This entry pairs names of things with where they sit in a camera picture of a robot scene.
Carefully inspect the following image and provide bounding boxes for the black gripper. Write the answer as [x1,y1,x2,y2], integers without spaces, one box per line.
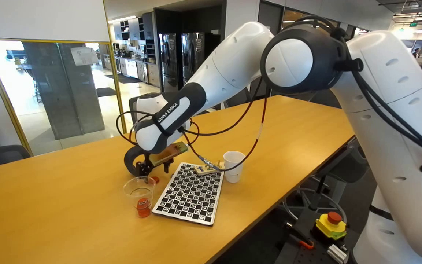
[136,141,187,174]

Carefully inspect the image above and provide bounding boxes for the orange disc block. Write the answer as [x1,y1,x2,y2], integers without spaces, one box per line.
[136,198,150,218]
[150,176,159,185]

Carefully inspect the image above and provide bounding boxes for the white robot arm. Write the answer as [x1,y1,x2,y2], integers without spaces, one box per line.
[136,20,422,264]

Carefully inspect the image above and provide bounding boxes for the white paper cup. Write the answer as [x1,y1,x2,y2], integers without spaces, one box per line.
[222,151,244,183]

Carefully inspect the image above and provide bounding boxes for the black tape roll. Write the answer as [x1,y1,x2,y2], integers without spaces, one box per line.
[123,146,153,177]

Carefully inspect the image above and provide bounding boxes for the checkered calibration board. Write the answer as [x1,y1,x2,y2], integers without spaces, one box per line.
[152,163,222,226]

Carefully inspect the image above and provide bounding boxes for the grey office chair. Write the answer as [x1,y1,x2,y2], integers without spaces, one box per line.
[129,92,167,121]

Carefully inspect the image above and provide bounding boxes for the red emergency stop button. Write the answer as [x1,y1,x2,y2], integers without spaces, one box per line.
[315,211,345,240]

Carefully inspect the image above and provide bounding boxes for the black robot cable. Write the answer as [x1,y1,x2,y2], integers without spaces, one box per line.
[114,77,271,173]

